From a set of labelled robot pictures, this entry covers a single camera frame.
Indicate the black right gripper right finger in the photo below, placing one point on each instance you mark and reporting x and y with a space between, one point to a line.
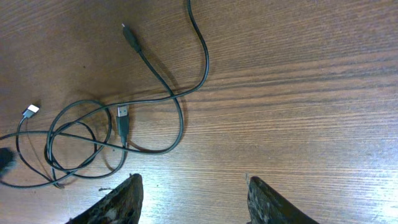
267 206

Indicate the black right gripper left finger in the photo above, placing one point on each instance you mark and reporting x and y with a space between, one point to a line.
122 205

